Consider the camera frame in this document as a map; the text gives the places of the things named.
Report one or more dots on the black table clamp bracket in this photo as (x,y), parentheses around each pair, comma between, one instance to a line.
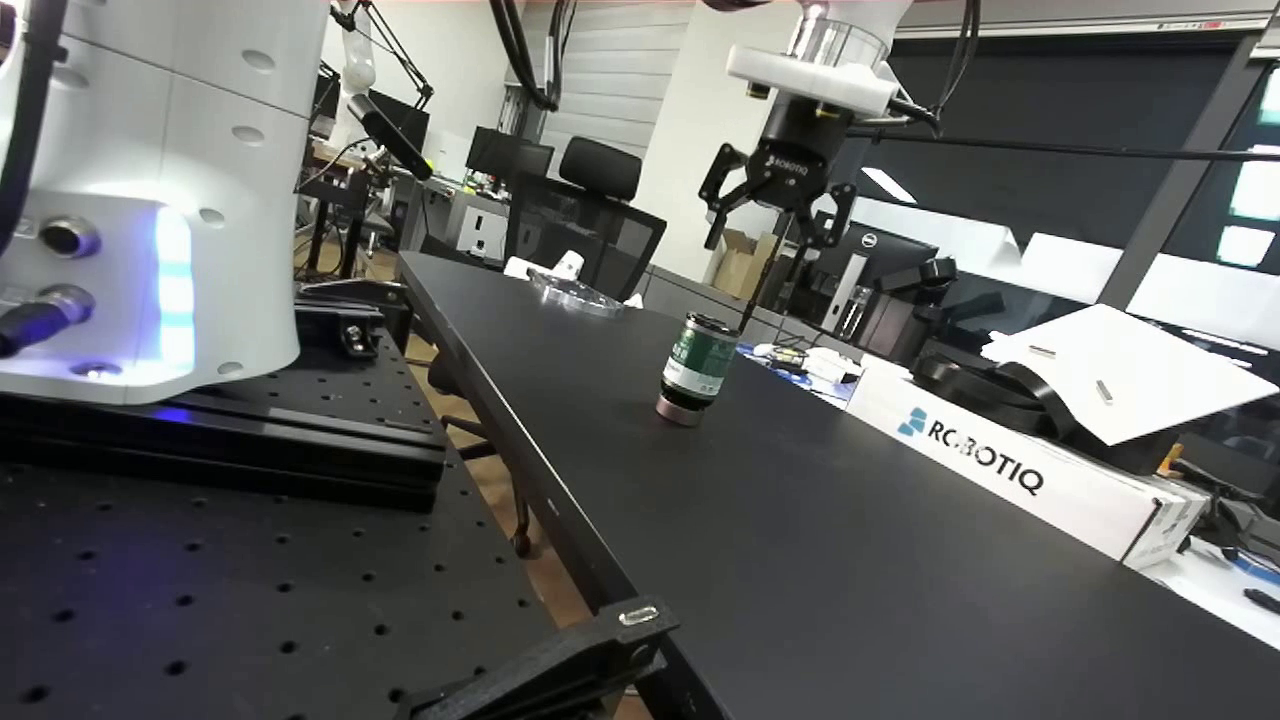
(568,679)

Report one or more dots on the white Robotiq cardboard box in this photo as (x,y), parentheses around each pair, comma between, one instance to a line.
(1128,517)

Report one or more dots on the black round bag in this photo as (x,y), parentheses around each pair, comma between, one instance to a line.
(1002,392)

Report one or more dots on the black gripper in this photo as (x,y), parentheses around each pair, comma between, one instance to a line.
(786,171)

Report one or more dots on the black optical breadboard base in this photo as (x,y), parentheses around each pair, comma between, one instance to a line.
(298,546)

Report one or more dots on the green medicine bottle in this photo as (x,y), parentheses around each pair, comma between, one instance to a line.
(694,371)

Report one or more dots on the black office chair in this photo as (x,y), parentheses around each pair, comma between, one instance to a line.
(588,204)

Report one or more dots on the blue plastic packaging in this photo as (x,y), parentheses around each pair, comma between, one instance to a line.
(804,366)

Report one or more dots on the white paper sheet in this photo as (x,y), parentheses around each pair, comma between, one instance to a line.
(1127,376)

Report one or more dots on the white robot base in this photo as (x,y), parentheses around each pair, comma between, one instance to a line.
(149,158)

